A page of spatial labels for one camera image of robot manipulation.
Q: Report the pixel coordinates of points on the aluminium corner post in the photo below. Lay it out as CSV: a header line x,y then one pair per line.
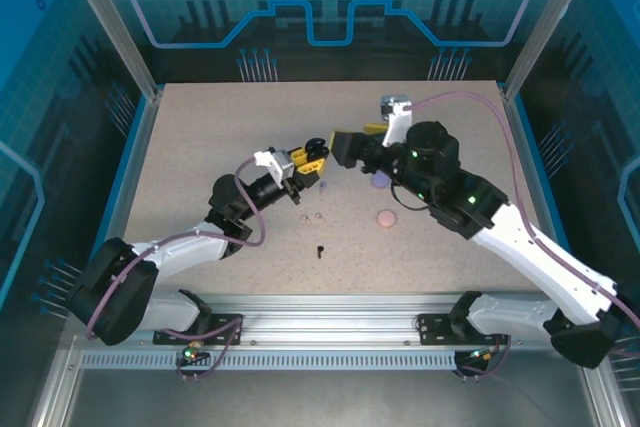
x,y
117,29
546,27

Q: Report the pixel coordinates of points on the blue table side strip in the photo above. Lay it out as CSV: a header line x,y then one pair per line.
x,y
542,177
123,177

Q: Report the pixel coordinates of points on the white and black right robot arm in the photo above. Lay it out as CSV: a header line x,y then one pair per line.
x,y
540,257

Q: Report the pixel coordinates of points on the black earbud charging case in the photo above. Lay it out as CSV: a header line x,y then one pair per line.
x,y
314,146

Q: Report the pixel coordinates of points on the black earbud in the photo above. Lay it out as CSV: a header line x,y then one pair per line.
x,y
320,250

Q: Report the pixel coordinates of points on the grey metal lower shelf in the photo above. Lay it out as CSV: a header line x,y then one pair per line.
x,y
325,397

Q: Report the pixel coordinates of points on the aluminium mounting rail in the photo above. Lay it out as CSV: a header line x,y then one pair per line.
x,y
330,317

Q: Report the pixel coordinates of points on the purple earbud charging case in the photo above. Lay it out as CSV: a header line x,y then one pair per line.
x,y
379,182

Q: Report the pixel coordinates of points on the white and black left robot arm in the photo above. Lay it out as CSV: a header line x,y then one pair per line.
x,y
190,247

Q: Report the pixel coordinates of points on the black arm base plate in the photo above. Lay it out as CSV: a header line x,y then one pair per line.
x,y
162,336
432,329

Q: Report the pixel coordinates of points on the pink earbud charging case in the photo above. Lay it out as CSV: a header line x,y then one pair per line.
x,y
386,219

